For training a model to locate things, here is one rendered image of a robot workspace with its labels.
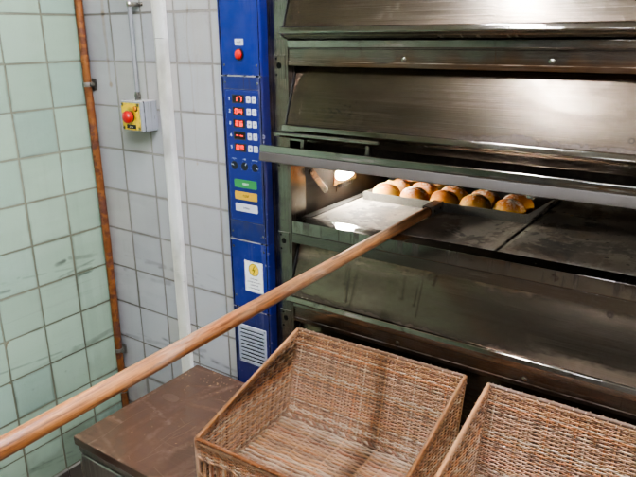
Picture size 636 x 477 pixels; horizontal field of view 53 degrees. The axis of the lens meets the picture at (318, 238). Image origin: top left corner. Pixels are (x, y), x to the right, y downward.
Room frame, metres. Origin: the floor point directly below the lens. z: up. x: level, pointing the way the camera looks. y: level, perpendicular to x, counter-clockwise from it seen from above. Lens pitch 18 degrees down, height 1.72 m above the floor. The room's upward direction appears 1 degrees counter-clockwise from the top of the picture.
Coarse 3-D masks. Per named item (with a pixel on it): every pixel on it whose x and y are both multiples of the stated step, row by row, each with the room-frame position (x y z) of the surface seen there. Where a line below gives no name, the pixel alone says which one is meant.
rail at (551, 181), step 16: (336, 160) 1.58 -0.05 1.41; (352, 160) 1.55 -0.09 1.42; (368, 160) 1.53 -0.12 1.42; (384, 160) 1.50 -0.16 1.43; (400, 160) 1.48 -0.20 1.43; (480, 176) 1.37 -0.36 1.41; (496, 176) 1.35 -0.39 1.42; (512, 176) 1.33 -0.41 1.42; (528, 176) 1.31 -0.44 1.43; (544, 176) 1.29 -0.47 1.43; (608, 192) 1.22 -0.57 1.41; (624, 192) 1.20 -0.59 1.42
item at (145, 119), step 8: (128, 104) 2.13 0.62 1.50; (136, 104) 2.11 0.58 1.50; (144, 104) 2.11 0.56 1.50; (152, 104) 2.14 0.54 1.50; (136, 112) 2.11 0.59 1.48; (144, 112) 2.11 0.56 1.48; (152, 112) 2.14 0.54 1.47; (136, 120) 2.11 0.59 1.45; (144, 120) 2.11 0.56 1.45; (152, 120) 2.14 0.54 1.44; (128, 128) 2.14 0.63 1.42; (136, 128) 2.11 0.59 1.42; (144, 128) 2.11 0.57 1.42; (152, 128) 2.14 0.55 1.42
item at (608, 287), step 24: (336, 240) 1.75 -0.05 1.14; (360, 240) 1.71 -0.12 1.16; (408, 240) 1.64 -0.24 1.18; (432, 240) 1.63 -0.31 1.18; (456, 264) 1.54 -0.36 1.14; (480, 264) 1.51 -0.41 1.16; (504, 264) 1.47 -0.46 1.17; (528, 264) 1.44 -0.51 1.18; (552, 264) 1.44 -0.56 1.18; (576, 288) 1.37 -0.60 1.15; (600, 288) 1.35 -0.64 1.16; (624, 288) 1.32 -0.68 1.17
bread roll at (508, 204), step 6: (510, 198) 1.86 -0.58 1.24; (498, 204) 1.85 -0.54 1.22; (504, 204) 1.84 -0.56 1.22; (510, 204) 1.83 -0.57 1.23; (516, 204) 1.83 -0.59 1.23; (522, 204) 1.84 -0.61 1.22; (504, 210) 1.83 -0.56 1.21; (510, 210) 1.82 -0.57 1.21; (516, 210) 1.82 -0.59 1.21; (522, 210) 1.82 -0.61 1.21
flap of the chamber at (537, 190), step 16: (272, 160) 1.69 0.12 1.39; (288, 160) 1.66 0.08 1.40; (304, 160) 1.63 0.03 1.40; (320, 160) 1.61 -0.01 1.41; (384, 176) 1.50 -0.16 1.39; (400, 176) 1.47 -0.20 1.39; (416, 176) 1.45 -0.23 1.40; (432, 176) 1.43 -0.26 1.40; (448, 176) 1.41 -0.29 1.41; (464, 176) 1.39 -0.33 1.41; (512, 192) 1.32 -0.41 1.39; (528, 192) 1.30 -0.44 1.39; (544, 192) 1.28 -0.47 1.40; (560, 192) 1.27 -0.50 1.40; (576, 192) 1.25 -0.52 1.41; (592, 192) 1.23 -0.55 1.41
